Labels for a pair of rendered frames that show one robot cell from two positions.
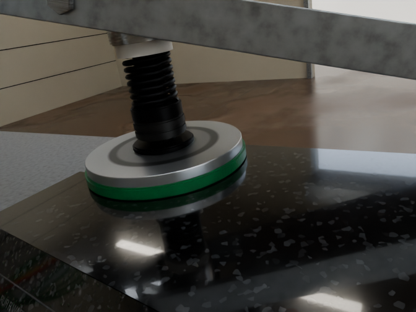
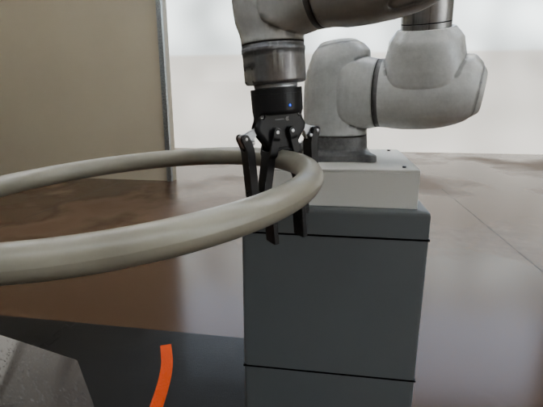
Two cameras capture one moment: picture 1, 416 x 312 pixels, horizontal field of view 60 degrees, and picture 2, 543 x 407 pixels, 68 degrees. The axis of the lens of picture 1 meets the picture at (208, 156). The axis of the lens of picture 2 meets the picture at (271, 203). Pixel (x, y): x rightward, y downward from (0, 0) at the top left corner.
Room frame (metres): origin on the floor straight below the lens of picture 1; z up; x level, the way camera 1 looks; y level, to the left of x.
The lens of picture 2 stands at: (-0.21, -0.52, 1.02)
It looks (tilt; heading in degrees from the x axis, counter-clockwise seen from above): 14 degrees down; 334
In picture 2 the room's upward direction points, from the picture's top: straight up
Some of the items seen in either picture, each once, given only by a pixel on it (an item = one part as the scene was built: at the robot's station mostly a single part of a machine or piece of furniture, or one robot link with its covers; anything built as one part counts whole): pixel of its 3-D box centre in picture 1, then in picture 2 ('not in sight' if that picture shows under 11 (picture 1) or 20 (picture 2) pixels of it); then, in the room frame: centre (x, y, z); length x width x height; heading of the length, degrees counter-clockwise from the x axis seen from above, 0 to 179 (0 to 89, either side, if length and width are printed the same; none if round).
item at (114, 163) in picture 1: (164, 148); not in sight; (0.47, 0.06, 0.84); 0.21 x 0.21 x 0.01
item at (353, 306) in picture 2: not in sight; (328, 327); (0.64, -1.11, 0.40); 0.50 x 0.50 x 0.80; 56
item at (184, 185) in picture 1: (165, 150); not in sight; (0.47, 0.06, 0.84); 0.22 x 0.22 x 0.04
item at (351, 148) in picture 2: not in sight; (326, 145); (0.65, -1.09, 0.91); 0.22 x 0.18 x 0.06; 59
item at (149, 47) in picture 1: (142, 39); not in sight; (0.47, 0.06, 0.99); 0.07 x 0.07 x 0.04
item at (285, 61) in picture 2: not in sight; (274, 66); (0.34, -0.79, 1.07); 0.09 x 0.09 x 0.06
